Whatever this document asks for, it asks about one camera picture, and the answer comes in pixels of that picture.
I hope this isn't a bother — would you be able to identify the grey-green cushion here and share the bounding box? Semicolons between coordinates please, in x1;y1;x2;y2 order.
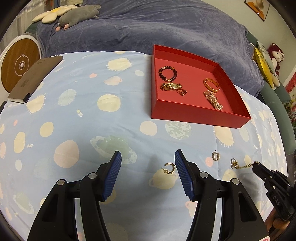
257;40;276;75

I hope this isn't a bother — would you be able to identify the gold wristwatch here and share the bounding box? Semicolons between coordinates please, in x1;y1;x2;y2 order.
160;82;187;96

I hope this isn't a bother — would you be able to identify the red monkey plush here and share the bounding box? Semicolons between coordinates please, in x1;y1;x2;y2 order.
267;43;285;77

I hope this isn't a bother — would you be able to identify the gold chain bangle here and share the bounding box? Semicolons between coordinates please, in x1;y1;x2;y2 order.
203;78;220;93

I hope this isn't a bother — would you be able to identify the red cardboard tray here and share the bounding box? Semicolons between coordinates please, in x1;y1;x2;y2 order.
151;45;251;128

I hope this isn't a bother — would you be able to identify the brown leather case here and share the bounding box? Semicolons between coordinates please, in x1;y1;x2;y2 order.
8;55;63;104

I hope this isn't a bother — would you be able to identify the blue planet-pattern tablecloth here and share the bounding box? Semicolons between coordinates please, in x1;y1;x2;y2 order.
1;52;287;240

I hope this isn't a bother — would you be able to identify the green sofa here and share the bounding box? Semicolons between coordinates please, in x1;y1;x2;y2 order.
245;29;296;158

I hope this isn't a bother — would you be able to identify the grey plush toy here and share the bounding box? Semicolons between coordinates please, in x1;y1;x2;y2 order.
56;4;101;32

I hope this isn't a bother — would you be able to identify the framed cup picture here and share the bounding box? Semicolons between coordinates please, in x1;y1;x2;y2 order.
244;0;270;21

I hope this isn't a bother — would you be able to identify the blue sofa blanket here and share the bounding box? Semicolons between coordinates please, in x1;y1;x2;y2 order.
37;1;264;96

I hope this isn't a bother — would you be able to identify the dark bead bracelet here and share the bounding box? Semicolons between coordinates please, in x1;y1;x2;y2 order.
158;66;178;82

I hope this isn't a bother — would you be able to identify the pearl bracelet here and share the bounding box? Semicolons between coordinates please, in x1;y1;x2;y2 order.
203;90;224;112

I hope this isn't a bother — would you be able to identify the daisy flower cushion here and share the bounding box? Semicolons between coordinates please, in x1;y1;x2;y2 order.
32;5;78;24

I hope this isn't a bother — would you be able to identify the gold chain necklace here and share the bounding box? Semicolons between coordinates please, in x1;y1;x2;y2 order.
230;158;255;170

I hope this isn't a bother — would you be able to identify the gold hoop earring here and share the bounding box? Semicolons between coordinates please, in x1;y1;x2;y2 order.
212;151;220;161
161;162;176;174

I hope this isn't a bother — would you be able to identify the round wooden white device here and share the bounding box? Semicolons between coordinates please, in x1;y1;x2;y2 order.
1;35;41;99

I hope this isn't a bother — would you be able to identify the yellow satin cushion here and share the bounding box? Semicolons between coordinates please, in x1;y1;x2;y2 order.
254;47;275;89

